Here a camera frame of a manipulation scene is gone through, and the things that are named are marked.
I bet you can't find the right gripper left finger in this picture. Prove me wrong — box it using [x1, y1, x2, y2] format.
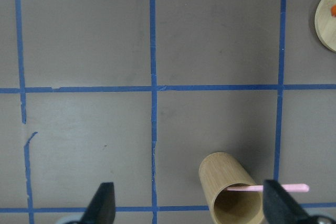
[79, 182, 116, 224]

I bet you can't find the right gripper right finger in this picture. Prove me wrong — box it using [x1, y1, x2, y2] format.
[262, 180, 318, 223]

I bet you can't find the pink chopstick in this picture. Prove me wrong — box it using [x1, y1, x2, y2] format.
[226, 183, 310, 194]

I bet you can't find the bamboo cylinder holder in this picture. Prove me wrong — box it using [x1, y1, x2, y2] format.
[198, 152, 265, 224]

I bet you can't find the wooden mug tree stand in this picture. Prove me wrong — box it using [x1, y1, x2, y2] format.
[314, 0, 335, 52]

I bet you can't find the orange mug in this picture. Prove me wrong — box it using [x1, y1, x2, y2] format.
[330, 5, 336, 17]

